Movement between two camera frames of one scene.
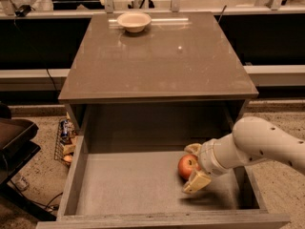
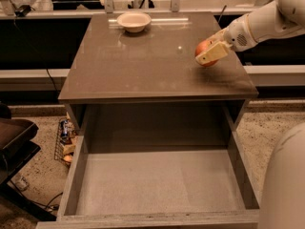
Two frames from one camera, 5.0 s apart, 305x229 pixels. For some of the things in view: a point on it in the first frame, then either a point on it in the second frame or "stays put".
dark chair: x=17 y=149 stays put
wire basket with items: x=65 y=148 stays put
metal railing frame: x=8 y=10 stays put
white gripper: x=206 y=157 → x=238 y=35
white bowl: x=134 y=22 stays put
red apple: x=187 y=165 → x=203 y=47
